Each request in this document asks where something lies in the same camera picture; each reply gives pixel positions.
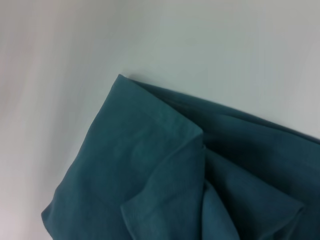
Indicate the teal t-shirt with beige letters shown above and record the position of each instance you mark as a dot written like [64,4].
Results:
[175,175]

